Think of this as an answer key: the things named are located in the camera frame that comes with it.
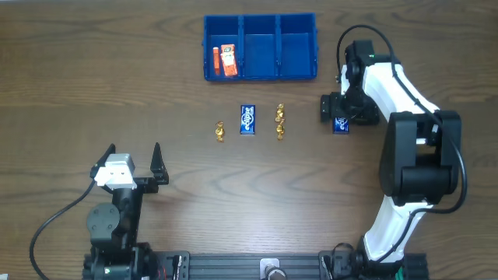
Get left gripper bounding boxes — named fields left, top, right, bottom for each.
left=89, top=142, right=170, bottom=194

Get wide orange candy box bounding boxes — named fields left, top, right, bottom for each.
left=220, top=44, right=239, bottom=78

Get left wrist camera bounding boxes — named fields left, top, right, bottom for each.
left=93, top=152, right=138, bottom=191

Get blue candy pack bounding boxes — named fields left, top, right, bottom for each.
left=332, top=117, right=350, bottom=135
left=239, top=104, right=257, bottom=136

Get mounting rail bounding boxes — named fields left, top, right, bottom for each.
left=82, top=250, right=430, bottom=280

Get blue tray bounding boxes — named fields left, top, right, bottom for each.
left=201, top=12, right=319, bottom=82

